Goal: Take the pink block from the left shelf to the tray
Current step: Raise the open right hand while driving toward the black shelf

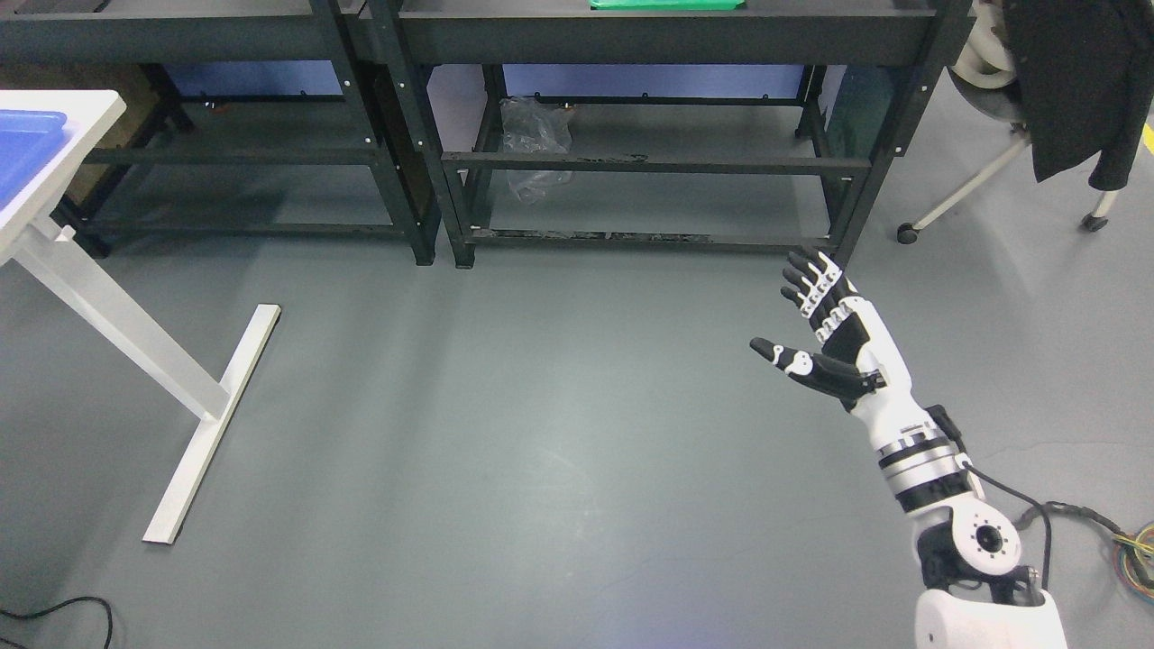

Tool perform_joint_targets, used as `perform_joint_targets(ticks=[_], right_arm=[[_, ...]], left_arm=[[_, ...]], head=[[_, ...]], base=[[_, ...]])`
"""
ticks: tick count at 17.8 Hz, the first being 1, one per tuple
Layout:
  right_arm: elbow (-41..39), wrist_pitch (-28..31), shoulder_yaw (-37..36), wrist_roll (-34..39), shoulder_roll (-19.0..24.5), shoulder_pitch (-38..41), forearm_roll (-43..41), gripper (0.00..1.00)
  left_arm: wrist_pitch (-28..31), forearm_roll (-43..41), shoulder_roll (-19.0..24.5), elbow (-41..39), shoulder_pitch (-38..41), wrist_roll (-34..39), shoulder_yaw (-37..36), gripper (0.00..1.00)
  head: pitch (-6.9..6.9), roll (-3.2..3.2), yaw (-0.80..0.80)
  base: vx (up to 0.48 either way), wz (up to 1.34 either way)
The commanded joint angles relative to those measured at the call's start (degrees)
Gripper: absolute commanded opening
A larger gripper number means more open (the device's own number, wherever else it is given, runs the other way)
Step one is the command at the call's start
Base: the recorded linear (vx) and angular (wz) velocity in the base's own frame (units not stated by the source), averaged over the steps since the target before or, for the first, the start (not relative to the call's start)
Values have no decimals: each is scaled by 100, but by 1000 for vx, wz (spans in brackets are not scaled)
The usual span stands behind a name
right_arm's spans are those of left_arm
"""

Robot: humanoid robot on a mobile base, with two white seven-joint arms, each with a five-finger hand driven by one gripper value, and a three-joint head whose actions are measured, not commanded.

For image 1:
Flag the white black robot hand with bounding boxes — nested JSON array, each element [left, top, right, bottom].
[[750, 248, 930, 452]]

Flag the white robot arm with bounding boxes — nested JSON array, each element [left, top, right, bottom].
[[870, 406, 1067, 648]]

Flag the green tray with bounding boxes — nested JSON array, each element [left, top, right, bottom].
[[589, 0, 745, 12]]

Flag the black right shelf rack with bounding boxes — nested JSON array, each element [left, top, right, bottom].
[[372, 1, 972, 270]]

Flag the black shelf rack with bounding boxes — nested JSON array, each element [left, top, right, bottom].
[[3, 1, 440, 266], [372, 1, 972, 270]]

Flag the black left shelf rack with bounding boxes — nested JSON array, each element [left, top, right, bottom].
[[3, 1, 440, 266]]

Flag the blue tray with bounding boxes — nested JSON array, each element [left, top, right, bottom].
[[1, 109, 69, 209]]

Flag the chair with black jacket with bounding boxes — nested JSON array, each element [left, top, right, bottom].
[[896, 1, 1151, 245]]

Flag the clear plastic bag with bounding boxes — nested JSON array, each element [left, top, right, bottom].
[[499, 97, 574, 206]]

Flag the white table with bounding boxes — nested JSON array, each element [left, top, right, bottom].
[[3, 89, 282, 545]]

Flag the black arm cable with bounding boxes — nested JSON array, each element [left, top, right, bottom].
[[965, 462, 1127, 587]]

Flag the coloured wire bundle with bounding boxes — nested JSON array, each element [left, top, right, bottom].
[[1112, 521, 1154, 598]]

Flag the black floor cable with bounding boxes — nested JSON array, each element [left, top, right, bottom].
[[0, 597, 114, 649]]

